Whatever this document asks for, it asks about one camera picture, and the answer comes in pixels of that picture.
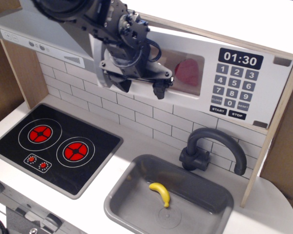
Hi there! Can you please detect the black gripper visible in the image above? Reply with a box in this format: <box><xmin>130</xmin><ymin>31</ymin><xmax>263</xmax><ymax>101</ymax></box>
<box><xmin>99</xmin><ymin>47</ymin><xmax>173</xmax><ymax>99</ymax></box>

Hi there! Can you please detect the white toy microwave door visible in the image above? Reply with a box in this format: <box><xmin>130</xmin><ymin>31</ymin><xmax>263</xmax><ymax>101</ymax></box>
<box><xmin>89</xmin><ymin>25</ymin><xmax>293</xmax><ymax>129</ymax></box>

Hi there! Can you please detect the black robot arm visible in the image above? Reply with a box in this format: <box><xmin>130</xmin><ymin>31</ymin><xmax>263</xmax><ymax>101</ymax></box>
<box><xmin>33</xmin><ymin>0</ymin><xmax>173</xmax><ymax>99</ymax></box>

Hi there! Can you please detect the wooden toy microwave cabinet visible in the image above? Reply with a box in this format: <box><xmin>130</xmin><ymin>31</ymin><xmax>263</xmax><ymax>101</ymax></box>
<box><xmin>88</xmin><ymin>0</ymin><xmax>293</xmax><ymax>205</ymax></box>

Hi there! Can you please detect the dark grey toy faucet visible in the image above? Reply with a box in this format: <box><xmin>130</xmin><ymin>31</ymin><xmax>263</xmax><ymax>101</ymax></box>
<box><xmin>179</xmin><ymin>128</ymin><xmax>247</xmax><ymax>176</ymax></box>

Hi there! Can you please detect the yellow toy banana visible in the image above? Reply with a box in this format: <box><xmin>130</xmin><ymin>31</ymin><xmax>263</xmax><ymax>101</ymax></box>
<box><xmin>149</xmin><ymin>182</ymin><xmax>170</xmax><ymax>208</ymax></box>

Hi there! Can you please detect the black toy stove top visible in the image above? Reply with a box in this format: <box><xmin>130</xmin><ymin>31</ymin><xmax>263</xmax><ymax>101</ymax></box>
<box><xmin>0</xmin><ymin>104</ymin><xmax>123</xmax><ymax>199</ymax></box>

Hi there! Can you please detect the grey toy range hood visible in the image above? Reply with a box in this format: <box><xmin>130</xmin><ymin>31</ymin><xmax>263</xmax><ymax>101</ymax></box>
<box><xmin>0</xmin><ymin>0</ymin><xmax>96</xmax><ymax>73</ymax></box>

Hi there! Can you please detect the grey toy sink basin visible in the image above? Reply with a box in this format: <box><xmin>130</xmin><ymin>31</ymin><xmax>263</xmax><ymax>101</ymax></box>
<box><xmin>104</xmin><ymin>155</ymin><xmax>234</xmax><ymax>234</ymax></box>

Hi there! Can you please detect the grey oven control panel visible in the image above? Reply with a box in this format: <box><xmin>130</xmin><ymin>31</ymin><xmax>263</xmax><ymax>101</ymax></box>
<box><xmin>0</xmin><ymin>182</ymin><xmax>84</xmax><ymax>234</ymax></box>

